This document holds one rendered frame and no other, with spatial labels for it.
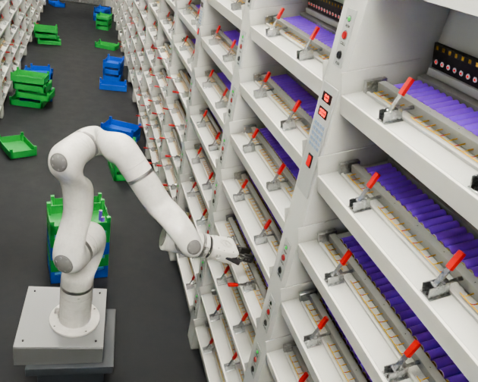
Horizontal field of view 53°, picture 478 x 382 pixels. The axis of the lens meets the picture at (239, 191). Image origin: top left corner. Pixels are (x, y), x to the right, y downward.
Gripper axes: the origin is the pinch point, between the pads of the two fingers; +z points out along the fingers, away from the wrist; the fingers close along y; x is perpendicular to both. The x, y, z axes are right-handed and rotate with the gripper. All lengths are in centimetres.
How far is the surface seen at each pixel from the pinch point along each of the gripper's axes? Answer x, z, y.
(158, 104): 27, 7, 225
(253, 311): 8.2, 0.4, -19.9
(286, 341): 3.2, 3.6, -36.8
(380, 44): -82, -18, -37
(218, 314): 43.2, 12.7, 16.7
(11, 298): 103, -64, 76
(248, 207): -12.9, -1.7, 11.3
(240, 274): 7.8, 1.1, -1.4
